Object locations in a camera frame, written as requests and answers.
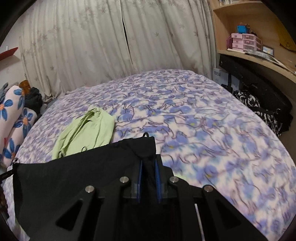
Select purple floral bed blanket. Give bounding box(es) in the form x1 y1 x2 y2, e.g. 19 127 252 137
16 70 295 240

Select white cardboard box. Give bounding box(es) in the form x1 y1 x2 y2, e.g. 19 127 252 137
212 68 239 90

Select light green hooded jacket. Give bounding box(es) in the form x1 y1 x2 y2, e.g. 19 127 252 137
12 106 158 232

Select pink drawer organizer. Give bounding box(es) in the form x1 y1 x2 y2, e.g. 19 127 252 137
227 33 262 52

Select white patterned curtain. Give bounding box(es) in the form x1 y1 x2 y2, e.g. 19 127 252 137
19 1 216 98

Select blue flower folded quilt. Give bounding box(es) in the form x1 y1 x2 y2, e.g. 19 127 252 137
1 85 37 168

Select dark clothes pile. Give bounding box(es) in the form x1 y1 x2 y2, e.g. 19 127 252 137
24 87 43 115

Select blue box on organizer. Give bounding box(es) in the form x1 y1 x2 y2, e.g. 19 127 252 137
236 24 250 34

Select small framed picture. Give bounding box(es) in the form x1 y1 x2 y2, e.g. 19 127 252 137
262 45 274 57

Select wooden desk shelf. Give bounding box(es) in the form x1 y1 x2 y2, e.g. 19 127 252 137
208 0 296 93

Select black white patterned cloth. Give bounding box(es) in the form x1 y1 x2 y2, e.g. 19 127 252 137
233 90 282 137

